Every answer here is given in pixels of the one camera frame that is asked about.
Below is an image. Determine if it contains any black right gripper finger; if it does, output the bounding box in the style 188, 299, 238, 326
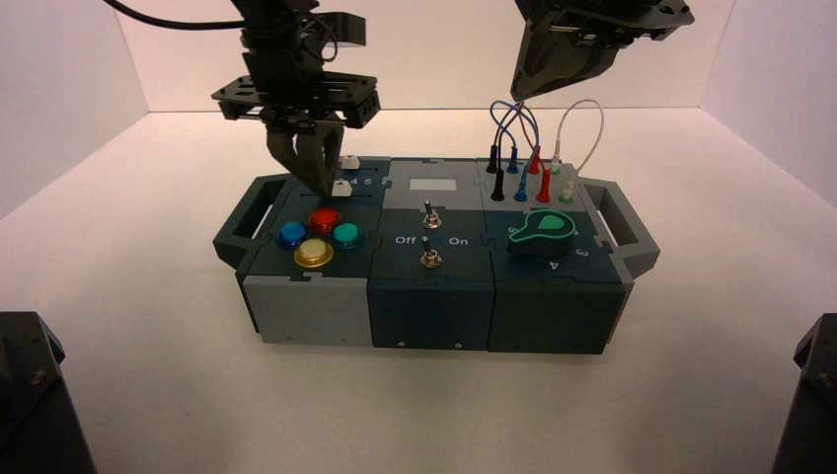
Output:
510, 18, 557, 101
526, 31, 623, 98

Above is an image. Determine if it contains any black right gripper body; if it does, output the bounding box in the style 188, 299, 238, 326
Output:
516, 0, 696, 41

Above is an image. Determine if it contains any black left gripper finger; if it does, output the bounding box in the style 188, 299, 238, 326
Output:
266, 127, 332, 198
312, 125, 345, 188

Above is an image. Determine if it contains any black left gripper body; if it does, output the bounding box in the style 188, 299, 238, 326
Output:
212, 26, 382, 130

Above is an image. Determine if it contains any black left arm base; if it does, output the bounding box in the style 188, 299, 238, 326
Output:
0, 311, 98, 474

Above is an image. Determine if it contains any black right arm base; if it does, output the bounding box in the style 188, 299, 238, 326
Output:
771, 312, 837, 474

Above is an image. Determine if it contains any red round push button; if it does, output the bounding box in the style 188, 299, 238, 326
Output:
308, 208, 342, 236

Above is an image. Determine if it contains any blue round push button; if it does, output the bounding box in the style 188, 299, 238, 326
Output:
274, 222, 312, 252

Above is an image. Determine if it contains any teal round push button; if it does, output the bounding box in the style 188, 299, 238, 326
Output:
329, 222, 365, 251

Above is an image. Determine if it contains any yellow round push button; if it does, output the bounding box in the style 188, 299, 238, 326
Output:
293, 238, 335, 271

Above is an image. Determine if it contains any green rimmed rotary knob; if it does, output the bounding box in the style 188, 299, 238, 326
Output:
506, 208, 578, 259

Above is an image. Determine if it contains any teal and grey task box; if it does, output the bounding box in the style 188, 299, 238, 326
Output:
233, 155, 635, 356

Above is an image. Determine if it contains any dark teal box handle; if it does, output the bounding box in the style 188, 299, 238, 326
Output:
212, 172, 291, 270

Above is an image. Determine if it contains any red plug jumper cable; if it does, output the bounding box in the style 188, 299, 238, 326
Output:
512, 99, 552, 204

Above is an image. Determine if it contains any black plug jumper cable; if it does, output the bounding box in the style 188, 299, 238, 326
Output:
485, 99, 524, 202

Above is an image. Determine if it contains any blue plug jumper cable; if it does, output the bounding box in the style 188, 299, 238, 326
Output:
490, 99, 541, 202

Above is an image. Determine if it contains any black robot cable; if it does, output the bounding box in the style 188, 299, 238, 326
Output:
101, 0, 247, 32

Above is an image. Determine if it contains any white plug jumper cable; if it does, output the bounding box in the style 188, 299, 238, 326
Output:
548, 98, 604, 204

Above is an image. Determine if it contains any grey box handle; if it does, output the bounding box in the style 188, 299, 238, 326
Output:
578, 176, 660, 279

